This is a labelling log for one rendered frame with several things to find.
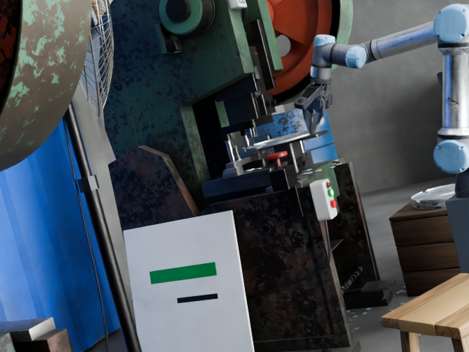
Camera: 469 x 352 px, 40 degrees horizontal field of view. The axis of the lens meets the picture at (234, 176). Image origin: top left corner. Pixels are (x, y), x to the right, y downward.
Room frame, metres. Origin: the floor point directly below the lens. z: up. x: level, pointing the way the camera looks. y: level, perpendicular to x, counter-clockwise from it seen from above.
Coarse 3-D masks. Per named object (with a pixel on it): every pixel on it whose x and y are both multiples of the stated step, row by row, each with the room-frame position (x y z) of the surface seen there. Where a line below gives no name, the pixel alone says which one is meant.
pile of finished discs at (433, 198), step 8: (448, 184) 2.87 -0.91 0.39; (424, 192) 2.87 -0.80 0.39; (432, 192) 2.82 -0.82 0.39; (440, 192) 2.74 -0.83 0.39; (448, 192) 2.70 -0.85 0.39; (416, 200) 2.71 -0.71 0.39; (424, 200) 2.66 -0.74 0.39; (432, 200) 2.63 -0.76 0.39; (440, 200) 2.62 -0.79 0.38; (416, 208) 2.72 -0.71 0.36; (424, 208) 2.67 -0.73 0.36; (432, 208) 2.64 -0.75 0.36; (440, 208) 2.62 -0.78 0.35
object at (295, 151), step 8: (312, 136) 2.42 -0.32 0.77; (280, 144) 2.49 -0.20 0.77; (288, 144) 2.49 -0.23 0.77; (296, 144) 2.54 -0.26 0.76; (288, 152) 2.49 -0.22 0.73; (296, 152) 2.52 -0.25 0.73; (280, 160) 2.51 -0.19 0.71; (288, 160) 2.50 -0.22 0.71; (296, 160) 2.50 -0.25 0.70; (296, 168) 2.49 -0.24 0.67; (304, 168) 2.56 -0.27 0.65
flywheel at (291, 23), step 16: (272, 0) 2.90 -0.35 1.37; (288, 0) 2.86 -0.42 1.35; (304, 0) 2.83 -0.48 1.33; (320, 0) 2.76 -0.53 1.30; (336, 0) 2.81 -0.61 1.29; (272, 16) 2.89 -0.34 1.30; (288, 16) 2.87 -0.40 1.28; (304, 16) 2.84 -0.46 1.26; (320, 16) 2.77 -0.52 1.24; (336, 16) 2.81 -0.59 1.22; (288, 32) 2.88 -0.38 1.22; (304, 32) 2.85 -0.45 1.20; (320, 32) 2.78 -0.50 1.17; (336, 32) 2.85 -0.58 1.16; (304, 48) 2.85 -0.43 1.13; (288, 64) 2.90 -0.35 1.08; (304, 64) 2.83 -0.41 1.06; (288, 80) 2.87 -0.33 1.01; (304, 80) 2.89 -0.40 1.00
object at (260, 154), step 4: (272, 148) 2.65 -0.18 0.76; (240, 152) 2.56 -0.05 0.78; (244, 152) 2.55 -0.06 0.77; (248, 152) 2.54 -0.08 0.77; (252, 152) 2.54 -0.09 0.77; (256, 152) 2.53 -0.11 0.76; (260, 152) 2.54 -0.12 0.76; (264, 152) 2.57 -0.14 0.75; (268, 152) 2.61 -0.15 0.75; (272, 152) 2.64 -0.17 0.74; (244, 156) 2.55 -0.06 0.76; (252, 156) 2.54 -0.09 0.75; (256, 156) 2.53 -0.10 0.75; (260, 156) 2.54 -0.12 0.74; (264, 156) 2.56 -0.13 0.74; (252, 160) 2.54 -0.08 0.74
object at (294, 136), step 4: (304, 132) 2.65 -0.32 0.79; (308, 132) 2.59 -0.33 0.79; (316, 132) 2.50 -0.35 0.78; (284, 136) 2.70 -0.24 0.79; (288, 136) 2.57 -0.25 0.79; (292, 136) 2.51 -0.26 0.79; (296, 136) 2.52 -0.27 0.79; (300, 136) 2.42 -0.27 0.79; (304, 136) 2.43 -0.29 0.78; (268, 140) 2.69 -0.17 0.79; (272, 140) 2.58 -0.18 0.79; (276, 140) 2.52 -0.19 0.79; (280, 140) 2.49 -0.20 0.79; (284, 140) 2.41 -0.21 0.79; (288, 140) 2.41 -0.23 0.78; (256, 144) 2.66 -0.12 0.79; (260, 144) 2.66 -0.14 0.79; (264, 144) 2.60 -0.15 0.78; (268, 144) 2.52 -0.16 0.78; (272, 144) 2.42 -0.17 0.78; (276, 144) 2.41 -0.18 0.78; (248, 148) 2.60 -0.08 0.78; (252, 148) 2.48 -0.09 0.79; (256, 148) 2.46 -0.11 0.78
